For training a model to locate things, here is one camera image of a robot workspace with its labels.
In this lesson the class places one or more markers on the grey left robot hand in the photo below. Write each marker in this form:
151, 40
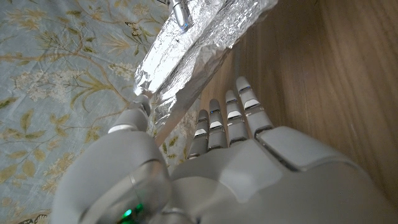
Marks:
248, 180

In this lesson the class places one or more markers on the aluminum foil sheet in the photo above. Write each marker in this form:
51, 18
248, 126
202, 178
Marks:
186, 59

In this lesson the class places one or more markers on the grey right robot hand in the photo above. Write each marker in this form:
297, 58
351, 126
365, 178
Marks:
181, 14

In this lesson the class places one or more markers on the floral printed backdrop cloth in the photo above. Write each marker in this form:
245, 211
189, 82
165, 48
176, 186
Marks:
56, 77

